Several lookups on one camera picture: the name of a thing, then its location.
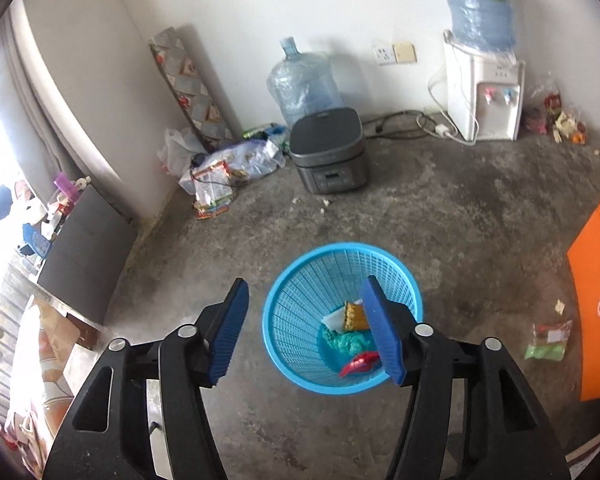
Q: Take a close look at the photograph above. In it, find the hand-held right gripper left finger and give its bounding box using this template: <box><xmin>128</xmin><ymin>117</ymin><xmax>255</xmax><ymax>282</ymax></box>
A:
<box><xmin>40</xmin><ymin>277</ymin><xmax>251</xmax><ymax>480</ymax></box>

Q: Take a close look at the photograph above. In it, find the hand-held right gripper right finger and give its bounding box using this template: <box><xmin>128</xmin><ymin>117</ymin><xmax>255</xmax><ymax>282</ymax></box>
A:
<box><xmin>361</xmin><ymin>275</ymin><xmax>568</xmax><ymax>480</ymax></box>

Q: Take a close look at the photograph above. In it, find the blue plastic mesh basket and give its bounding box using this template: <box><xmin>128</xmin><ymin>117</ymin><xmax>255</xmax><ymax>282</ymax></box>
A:
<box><xmin>261</xmin><ymin>243</ymin><xmax>423</xmax><ymax>394</ymax></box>

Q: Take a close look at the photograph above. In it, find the yellow striped wrapper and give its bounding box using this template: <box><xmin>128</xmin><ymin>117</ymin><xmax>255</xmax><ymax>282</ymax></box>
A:
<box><xmin>343</xmin><ymin>301</ymin><xmax>372</xmax><ymax>332</ymax></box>

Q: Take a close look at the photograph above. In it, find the green crumpled wrapper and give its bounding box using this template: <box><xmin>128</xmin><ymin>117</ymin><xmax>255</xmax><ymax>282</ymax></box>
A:
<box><xmin>321</xmin><ymin>329</ymin><xmax>377</xmax><ymax>356</ymax></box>

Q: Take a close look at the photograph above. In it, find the red wrapper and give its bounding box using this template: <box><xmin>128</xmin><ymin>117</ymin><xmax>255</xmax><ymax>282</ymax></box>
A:
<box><xmin>339</xmin><ymin>351</ymin><xmax>382</xmax><ymax>378</ymax></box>

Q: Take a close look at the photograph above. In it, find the white paper wrapper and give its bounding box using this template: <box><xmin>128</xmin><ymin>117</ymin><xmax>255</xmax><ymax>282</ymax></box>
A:
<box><xmin>322</xmin><ymin>308</ymin><xmax>349</xmax><ymax>333</ymax></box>

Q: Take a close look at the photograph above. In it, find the colourful snack packet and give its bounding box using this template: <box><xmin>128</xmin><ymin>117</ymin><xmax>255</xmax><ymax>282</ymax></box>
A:
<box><xmin>194</xmin><ymin>160</ymin><xmax>233</xmax><ymax>221</ymax></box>

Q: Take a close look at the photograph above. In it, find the cardboard box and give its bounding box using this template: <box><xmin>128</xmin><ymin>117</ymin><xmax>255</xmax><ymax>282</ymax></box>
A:
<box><xmin>30</xmin><ymin>295</ymin><xmax>106</xmax><ymax>361</ymax></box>

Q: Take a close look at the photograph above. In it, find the black board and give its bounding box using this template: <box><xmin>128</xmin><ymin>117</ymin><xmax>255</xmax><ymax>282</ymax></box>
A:
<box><xmin>37</xmin><ymin>184</ymin><xmax>138</xmax><ymax>326</ymax></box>

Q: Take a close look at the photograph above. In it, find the green snack packet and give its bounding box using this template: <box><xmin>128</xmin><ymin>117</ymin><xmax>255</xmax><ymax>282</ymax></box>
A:
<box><xmin>524</xmin><ymin>320</ymin><xmax>573</xmax><ymax>361</ymax></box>

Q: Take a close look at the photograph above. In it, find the white plastic bag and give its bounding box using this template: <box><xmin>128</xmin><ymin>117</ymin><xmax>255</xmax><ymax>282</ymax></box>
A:
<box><xmin>157</xmin><ymin>127</ymin><xmax>208</xmax><ymax>177</ymax></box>

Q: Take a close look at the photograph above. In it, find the coffee print tablecloth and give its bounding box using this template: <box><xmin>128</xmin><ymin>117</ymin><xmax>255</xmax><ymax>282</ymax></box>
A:
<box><xmin>5</xmin><ymin>295</ymin><xmax>76</xmax><ymax>480</ymax></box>

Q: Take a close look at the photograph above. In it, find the dark grey rice cooker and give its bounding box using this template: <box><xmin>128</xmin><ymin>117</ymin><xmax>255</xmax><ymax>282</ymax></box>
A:
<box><xmin>288</xmin><ymin>108</ymin><xmax>367</xmax><ymax>195</ymax></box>

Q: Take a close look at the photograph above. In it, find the purple bottle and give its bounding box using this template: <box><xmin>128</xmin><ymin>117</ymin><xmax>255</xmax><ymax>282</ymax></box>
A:
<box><xmin>54</xmin><ymin>172</ymin><xmax>76</xmax><ymax>211</ymax></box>

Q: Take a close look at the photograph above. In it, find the white water dispenser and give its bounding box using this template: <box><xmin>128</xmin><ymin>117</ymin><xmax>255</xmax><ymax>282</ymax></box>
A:
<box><xmin>442</xmin><ymin>30</ymin><xmax>526</xmax><ymax>142</ymax></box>

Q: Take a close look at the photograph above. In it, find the rolled patterned cloth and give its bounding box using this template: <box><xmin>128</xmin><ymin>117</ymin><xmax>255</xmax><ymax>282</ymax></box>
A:
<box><xmin>149</xmin><ymin>25</ymin><xmax>238</xmax><ymax>153</ymax></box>

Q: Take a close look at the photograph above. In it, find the empty clear water jug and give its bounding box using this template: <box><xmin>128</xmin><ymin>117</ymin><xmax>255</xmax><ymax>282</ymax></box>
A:
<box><xmin>266</xmin><ymin>36</ymin><xmax>343</xmax><ymax>128</ymax></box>

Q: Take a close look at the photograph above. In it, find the clear bag of scraps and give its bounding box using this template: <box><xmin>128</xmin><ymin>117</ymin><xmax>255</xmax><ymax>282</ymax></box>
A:
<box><xmin>525</xmin><ymin>85</ymin><xmax>588</xmax><ymax>146</ymax></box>

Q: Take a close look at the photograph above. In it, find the grey curtain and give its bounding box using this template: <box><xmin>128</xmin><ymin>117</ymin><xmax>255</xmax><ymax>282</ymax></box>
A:
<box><xmin>0</xmin><ymin>0</ymin><xmax>141</xmax><ymax>221</ymax></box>

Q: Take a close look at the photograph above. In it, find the blue wrapped water bottle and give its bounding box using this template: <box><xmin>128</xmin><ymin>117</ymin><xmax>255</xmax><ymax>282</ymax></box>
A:
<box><xmin>437</xmin><ymin>0</ymin><xmax>518</xmax><ymax>56</ymax></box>

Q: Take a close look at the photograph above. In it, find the black cable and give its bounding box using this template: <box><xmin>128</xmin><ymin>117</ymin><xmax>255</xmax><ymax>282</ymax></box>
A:
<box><xmin>362</xmin><ymin>110</ymin><xmax>446</xmax><ymax>137</ymax></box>

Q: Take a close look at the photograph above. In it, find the white cable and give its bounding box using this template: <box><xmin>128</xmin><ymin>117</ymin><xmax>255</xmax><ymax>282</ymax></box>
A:
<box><xmin>426</xmin><ymin>67</ymin><xmax>481</xmax><ymax>147</ymax></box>

